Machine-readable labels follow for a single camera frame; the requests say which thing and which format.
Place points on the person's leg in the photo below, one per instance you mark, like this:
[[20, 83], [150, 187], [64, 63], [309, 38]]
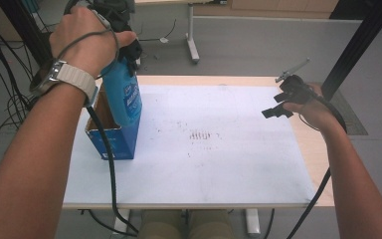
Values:
[[212, 225], [160, 225]]

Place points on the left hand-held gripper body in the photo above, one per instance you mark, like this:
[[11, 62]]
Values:
[[112, 13]]

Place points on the black frame post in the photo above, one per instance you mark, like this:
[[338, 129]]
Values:
[[23, 30], [361, 36]]

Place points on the wooden cabinet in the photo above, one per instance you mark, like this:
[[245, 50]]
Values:
[[278, 6]]

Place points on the blue bottle with white cap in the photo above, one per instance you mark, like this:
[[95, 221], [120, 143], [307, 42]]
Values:
[[124, 96]]

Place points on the person's right hand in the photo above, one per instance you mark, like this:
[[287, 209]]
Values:
[[315, 111]]

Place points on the person's right leg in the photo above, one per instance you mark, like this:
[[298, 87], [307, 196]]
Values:
[[212, 225]]

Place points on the person's left leg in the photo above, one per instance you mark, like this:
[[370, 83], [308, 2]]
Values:
[[160, 225]]

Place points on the white table leg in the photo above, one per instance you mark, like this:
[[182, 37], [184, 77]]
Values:
[[123, 222], [252, 220]]

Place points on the white background desk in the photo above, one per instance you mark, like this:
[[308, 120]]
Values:
[[191, 33]]

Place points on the blue cardboard box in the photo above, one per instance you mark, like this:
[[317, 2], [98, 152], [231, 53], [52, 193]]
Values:
[[112, 142]]

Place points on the white table mat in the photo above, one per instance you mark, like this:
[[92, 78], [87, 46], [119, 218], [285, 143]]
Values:
[[229, 159]]

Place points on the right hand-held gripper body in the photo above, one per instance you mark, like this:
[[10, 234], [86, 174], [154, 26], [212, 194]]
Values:
[[295, 88]]

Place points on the person's left hand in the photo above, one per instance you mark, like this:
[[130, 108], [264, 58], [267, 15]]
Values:
[[86, 46]]

